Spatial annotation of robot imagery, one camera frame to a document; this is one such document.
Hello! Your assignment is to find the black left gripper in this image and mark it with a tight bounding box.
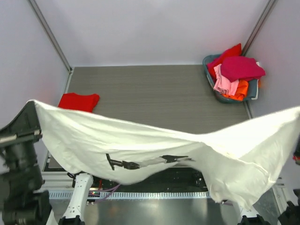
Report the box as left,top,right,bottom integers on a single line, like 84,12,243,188
0,96,45,182

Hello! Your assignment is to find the white printed t shirt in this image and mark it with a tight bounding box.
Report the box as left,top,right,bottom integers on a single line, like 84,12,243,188
34,100,300,209

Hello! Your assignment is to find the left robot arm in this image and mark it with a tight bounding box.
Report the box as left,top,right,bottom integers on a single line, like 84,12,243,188
0,101,99,225

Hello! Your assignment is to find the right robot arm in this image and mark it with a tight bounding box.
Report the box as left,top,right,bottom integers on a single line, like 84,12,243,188
237,185,300,225

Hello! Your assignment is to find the orange t shirt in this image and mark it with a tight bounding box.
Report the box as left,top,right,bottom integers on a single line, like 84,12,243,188
222,80,249,101

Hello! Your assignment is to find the grey t shirt in basket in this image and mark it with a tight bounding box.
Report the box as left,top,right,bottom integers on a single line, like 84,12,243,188
243,79,259,101

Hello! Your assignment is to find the pink t shirt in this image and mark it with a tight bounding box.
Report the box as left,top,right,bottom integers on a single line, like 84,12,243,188
213,64,239,96

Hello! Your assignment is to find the magenta t shirt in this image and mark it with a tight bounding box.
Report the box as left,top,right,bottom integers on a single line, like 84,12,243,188
220,56,266,82

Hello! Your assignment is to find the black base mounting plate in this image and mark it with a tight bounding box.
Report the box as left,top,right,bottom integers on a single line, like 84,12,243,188
67,164,209,191

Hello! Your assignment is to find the folded red t shirt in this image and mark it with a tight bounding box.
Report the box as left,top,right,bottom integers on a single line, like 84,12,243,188
58,93,100,113

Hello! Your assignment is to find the red t shirt in basket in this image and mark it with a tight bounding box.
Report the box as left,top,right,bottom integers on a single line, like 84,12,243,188
207,43,242,82

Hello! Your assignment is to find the grey-blue laundry basket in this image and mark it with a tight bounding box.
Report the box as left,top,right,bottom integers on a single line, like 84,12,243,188
202,54,244,104

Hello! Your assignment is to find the slotted white cable duct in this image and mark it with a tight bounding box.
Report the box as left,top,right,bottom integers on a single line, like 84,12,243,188
49,190,210,200

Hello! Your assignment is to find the aluminium frame rail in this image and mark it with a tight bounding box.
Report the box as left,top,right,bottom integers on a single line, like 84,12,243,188
42,172,291,207

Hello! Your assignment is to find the right aluminium corner post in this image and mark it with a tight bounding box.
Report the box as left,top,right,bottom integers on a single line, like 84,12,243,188
241,0,278,56

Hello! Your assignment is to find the aluminium corner post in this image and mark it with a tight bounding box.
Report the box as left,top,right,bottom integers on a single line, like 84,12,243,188
241,0,278,56
27,0,72,74

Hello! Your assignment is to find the left aluminium corner post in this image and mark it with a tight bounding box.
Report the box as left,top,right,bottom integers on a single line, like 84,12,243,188
27,0,72,74

